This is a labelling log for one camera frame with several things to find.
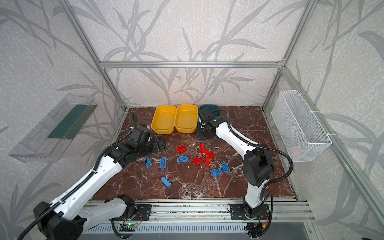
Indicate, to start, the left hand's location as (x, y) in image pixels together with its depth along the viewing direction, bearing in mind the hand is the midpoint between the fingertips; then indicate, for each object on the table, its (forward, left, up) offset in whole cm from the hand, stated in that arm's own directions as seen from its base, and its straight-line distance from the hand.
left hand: (162, 140), depth 77 cm
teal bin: (+40, -28, -17) cm, 52 cm away
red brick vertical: (-4, -25, -17) cm, 31 cm away
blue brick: (-5, +2, -19) cm, 19 cm away
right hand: (+10, -19, -6) cm, 23 cm away
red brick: (+5, -7, -20) cm, 22 cm away
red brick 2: (-3, -19, -20) cm, 28 cm away
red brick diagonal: (+2, -26, -20) cm, 33 cm away
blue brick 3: (-9, -29, -20) cm, 37 cm away
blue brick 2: (-2, -9, -20) cm, 22 cm away
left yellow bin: (+30, +8, -21) cm, 38 cm away
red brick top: (+6, -21, -20) cm, 30 cm away
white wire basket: (-4, -63, +16) cm, 65 cm away
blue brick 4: (-6, -35, -19) cm, 41 cm away
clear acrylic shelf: (-8, +46, +11) cm, 48 cm away
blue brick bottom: (-16, -1, -18) cm, 24 cm away
